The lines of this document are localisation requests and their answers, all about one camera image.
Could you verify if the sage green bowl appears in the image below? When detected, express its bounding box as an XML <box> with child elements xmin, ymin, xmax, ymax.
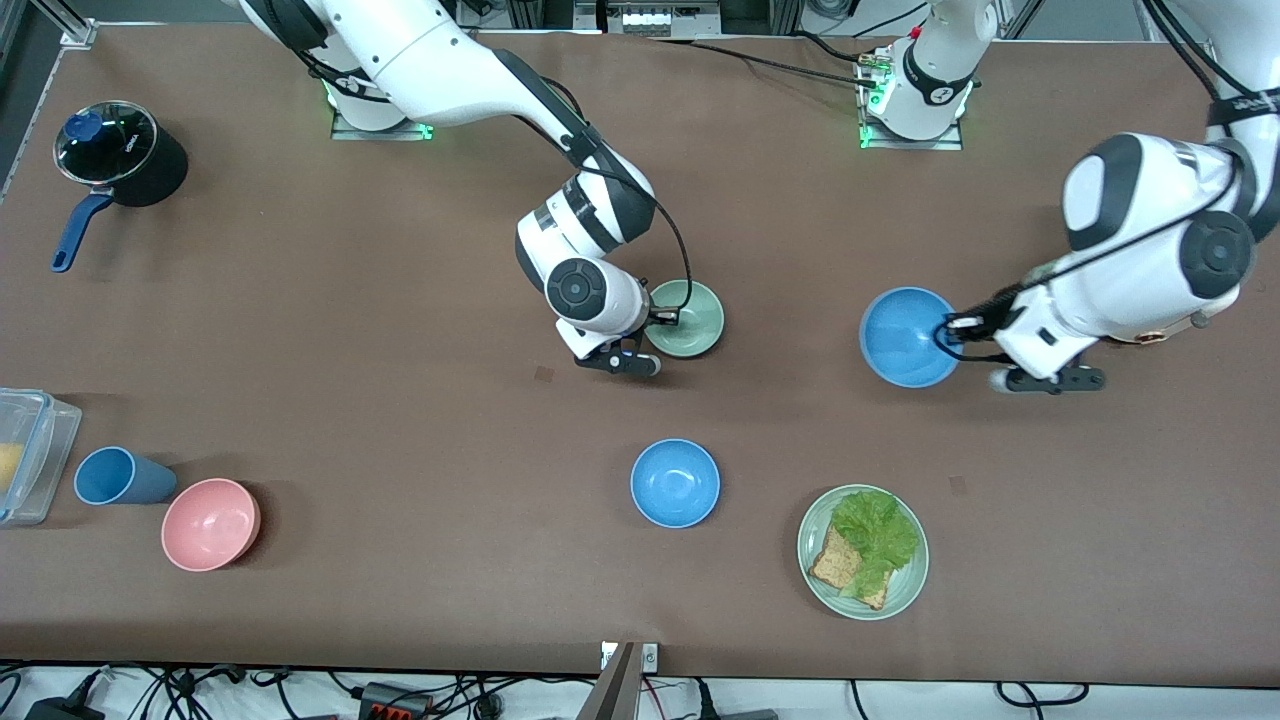
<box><xmin>643</xmin><ymin>280</ymin><xmax>725</xmax><ymax>359</ymax></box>

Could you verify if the blue bowl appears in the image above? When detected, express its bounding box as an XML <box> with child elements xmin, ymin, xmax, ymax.
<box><xmin>859</xmin><ymin>287</ymin><xmax>963</xmax><ymax>389</ymax></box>
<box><xmin>630</xmin><ymin>438</ymin><xmax>721</xmax><ymax>529</ymax></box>

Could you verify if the pink bowl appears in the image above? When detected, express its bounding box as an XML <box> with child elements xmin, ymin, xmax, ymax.
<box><xmin>161</xmin><ymin>478</ymin><xmax>263</xmax><ymax>573</ymax></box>

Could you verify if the white toaster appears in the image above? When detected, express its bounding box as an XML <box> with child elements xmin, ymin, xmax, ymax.
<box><xmin>1110</xmin><ymin>310</ymin><xmax>1216</xmax><ymax>347</ymax></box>

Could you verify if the green lettuce leaf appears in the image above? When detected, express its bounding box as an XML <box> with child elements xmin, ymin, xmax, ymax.
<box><xmin>832</xmin><ymin>489</ymin><xmax>920</xmax><ymax>601</ymax></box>

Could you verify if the pale green plate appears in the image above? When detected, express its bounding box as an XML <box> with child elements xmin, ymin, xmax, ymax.
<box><xmin>797</xmin><ymin>484</ymin><xmax>930</xmax><ymax>621</ymax></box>

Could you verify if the brown bread slice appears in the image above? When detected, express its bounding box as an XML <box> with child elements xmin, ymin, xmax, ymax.
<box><xmin>808</xmin><ymin>525</ymin><xmax>891</xmax><ymax>611</ymax></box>

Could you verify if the grey electrical box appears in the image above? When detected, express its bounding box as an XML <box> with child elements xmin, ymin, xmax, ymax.
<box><xmin>604</xmin><ymin>0</ymin><xmax>723</xmax><ymax>37</ymax></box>

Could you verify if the black red power strip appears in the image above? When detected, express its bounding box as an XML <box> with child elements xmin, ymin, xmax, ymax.
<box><xmin>358</xmin><ymin>682</ymin><xmax>433</xmax><ymax>720</ymax></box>

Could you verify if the blue cup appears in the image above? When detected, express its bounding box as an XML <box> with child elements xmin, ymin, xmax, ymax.
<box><xmin>74</xmin><ymin>446</ymin><xmax>179</xmax><ymax>507</ymax></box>

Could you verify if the glass pot lid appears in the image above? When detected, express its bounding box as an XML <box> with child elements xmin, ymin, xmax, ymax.
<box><xmin>53</xmin><ymin>100</ymin><xmax>159</xmax><ymax>187</ymax></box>

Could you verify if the clear plastic container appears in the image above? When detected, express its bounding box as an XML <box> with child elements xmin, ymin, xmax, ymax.
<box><xmin>0</xmin><ymin>388</ymin><xmax>83</xmax><ymax>527</ymax></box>

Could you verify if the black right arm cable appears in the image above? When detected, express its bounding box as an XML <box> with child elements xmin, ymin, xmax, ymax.
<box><xmin>560</xmin><ymin>75</ymin><xmax>695</xmax><ymax>326</ymax></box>

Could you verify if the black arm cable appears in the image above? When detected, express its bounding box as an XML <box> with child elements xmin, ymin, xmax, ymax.
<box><xmin>560</xmin><ymin>75</ymin><xmax>695</xmax><ymax>326</ymax></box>
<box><xmin>935</xmin><ymin>0</ymin><xmax>1251</xmax><ymax>363</ymax></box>

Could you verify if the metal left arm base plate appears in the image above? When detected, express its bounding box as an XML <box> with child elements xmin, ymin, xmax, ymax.
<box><xmin>858</xmin><ymin>45</ymin><xmax>967</xmax><ymax>152</ymax></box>

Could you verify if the black cable on table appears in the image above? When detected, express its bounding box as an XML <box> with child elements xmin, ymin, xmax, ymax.
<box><xmin>648</xmin><ymin>30</ymin><xmax>881</xmax><ymax>91</ymax></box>

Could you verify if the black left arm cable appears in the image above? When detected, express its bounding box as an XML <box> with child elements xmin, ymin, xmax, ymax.
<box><xmin>935</xmin><ymin>0</ymin><xmax>1251</xmax><ymax>363</ymax></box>

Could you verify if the small metal bracket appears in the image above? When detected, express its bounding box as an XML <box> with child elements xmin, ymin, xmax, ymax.
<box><xmin>600</xmin><ymin>642</ymin><xmax>660</xmax><ymax>673</ymax></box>

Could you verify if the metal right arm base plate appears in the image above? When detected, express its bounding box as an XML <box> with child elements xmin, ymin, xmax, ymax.
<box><xmin>328</xmin><ymin>75</ymin><xmax>435</xmax><ymax>142</ymax></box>

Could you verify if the grey camera post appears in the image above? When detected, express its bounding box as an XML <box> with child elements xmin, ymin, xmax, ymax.
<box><xmin>578</xmin><ymin>643</ymin><xmax>643</xmax><ymax>720</ymax></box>

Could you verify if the black pot with blue handle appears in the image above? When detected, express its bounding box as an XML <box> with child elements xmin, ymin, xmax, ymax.
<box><xmin>52</xmin><ymin>100</ymin><xmax>189</xmax><ymax>273</ymax></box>

